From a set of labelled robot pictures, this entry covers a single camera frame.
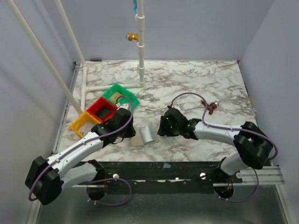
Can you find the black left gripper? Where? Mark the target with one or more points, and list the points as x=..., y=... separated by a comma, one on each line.
x=131, y=132

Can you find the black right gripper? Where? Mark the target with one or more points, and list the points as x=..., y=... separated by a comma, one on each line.
x=166, y=127

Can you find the beige card holder wallet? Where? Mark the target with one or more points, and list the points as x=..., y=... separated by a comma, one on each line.
x=144, y=136

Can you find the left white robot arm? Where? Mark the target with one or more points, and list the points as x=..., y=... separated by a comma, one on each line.
x=48, y=177

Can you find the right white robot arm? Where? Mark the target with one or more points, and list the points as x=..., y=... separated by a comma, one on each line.
x=252, y=147

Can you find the yellow card in green bin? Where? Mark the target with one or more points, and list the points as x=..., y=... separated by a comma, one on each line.
x=115, y=96

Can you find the black object in red bin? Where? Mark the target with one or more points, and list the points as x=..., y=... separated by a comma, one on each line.
x=103, y=112

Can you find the red plastic bin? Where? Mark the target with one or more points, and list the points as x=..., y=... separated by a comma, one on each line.
x=97, y=105

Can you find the yellow plastic bin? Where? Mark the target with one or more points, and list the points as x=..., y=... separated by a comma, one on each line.
x=83, y=124

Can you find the orange knob on pipe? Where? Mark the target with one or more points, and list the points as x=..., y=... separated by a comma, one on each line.
x=132, y=37

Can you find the white slanted pole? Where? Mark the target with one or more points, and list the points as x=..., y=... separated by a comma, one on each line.
x=41, y=51

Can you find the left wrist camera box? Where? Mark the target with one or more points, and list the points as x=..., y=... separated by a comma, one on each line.
x=126, y=106

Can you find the black table front rail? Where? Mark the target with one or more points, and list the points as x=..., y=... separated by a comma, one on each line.
x=157, y=177

